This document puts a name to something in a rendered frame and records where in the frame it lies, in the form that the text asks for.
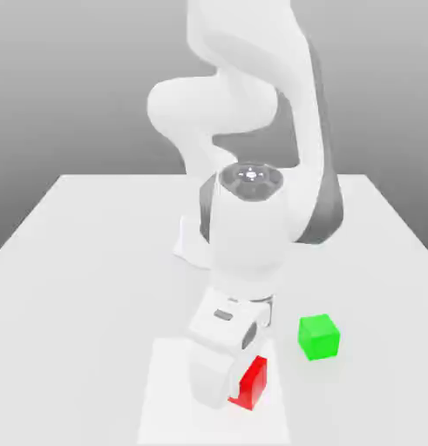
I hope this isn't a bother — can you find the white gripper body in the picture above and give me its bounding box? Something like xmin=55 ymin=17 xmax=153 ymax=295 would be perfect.
xmin=188 ymin=347 xmax=243 ymax=410

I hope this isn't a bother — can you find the small red cube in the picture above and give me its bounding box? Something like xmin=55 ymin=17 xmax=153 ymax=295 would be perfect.
xmin=227 ymin=355 xmax=269 ymax=412

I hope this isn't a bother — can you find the small green cube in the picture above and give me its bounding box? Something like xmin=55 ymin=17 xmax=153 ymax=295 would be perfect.
xmin=297 ymin=313 xmax=342 ymax=362

